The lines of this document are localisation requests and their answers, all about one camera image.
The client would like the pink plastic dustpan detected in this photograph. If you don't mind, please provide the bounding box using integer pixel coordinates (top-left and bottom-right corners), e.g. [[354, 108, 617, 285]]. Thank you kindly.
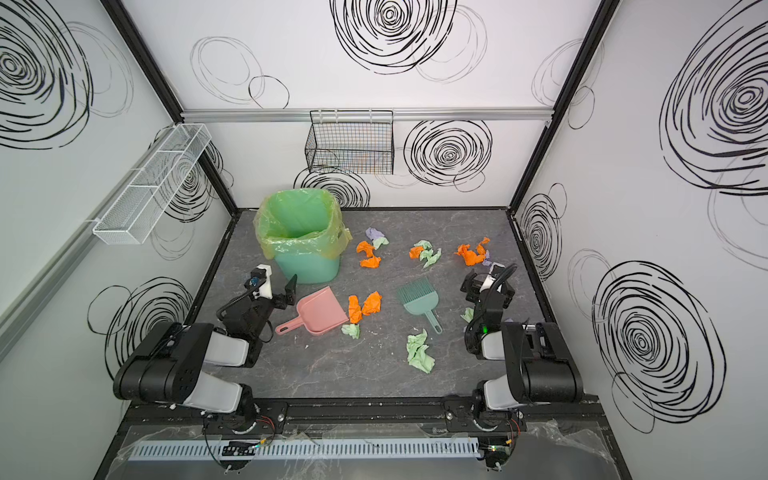
[[275, 286, 349, 336]]

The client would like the teal hand brush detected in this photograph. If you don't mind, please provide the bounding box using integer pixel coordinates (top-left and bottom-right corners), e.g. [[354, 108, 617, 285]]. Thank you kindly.
[[396, 277, 443, 334]]

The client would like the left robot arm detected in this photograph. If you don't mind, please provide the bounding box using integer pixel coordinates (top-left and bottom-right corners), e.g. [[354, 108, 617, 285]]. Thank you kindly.
[[113, 264, 298, 430]]

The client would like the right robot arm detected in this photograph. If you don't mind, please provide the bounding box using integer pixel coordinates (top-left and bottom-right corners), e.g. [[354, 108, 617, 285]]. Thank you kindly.
[[460, 263, 584, 427]]

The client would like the small green scrap right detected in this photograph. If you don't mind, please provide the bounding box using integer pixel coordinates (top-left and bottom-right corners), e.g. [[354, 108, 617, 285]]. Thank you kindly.
[[461, 308, 474, 323]]

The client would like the small green scrap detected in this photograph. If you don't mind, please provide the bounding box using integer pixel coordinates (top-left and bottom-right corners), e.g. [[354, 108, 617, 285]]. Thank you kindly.
[[341, 323, 361, 339], [461, 308, 474, 323]]

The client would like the orange paper scrap far right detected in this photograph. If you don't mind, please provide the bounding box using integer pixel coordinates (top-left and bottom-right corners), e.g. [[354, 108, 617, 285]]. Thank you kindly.
[[456, 237, 491, 266]]

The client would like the green trash bin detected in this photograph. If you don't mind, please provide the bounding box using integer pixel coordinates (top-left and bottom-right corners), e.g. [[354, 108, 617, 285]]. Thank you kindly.
[[263, 189, 352, 285]]

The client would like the yellow-green bin liner bag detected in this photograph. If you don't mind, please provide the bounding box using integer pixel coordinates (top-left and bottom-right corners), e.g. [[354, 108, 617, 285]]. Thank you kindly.
[[253, 188, 352, 259]]

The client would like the small green scrap centre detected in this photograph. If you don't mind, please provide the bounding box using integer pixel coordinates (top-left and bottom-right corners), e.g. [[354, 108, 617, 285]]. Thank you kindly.
[[341, 323, 361, 339]]

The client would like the green orange scrap middle back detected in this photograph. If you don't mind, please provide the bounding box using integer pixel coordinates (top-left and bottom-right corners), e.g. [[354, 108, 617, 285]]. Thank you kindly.
[[409, 240, 442, 269]]

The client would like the orange paper scrap centre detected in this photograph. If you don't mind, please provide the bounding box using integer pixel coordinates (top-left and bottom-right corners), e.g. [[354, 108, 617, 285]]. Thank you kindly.
[[347, 291, 383, 324]]

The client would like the orange paper scrap near bin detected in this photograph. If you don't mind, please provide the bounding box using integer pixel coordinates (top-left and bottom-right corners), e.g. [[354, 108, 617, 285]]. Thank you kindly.
[[356, 241, 382, 269]]

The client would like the green paper scrap front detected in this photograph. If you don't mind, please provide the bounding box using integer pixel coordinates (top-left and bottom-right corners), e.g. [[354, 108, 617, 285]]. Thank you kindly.
[[406, 330, 435, 374]]

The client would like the purple paper scrap back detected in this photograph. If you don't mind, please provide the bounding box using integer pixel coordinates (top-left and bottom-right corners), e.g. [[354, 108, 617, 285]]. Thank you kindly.
[[366, 227, 389, 250]]

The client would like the grey slotted cable duct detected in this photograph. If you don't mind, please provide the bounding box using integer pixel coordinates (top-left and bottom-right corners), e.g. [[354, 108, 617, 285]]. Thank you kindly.
[[128, 438, 482, 463]]

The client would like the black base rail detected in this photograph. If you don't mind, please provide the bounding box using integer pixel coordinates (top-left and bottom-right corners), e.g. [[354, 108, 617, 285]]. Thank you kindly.
[[122, 395, 607, 428]]

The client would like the white mesh wall shelf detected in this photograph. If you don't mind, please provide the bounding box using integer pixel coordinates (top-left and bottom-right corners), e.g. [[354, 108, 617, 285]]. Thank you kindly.
[[92, 124, 212, 245]]

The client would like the black wire basket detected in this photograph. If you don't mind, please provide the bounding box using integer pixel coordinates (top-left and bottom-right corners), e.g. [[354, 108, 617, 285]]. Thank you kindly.
[[304, 109, 395, 175]]

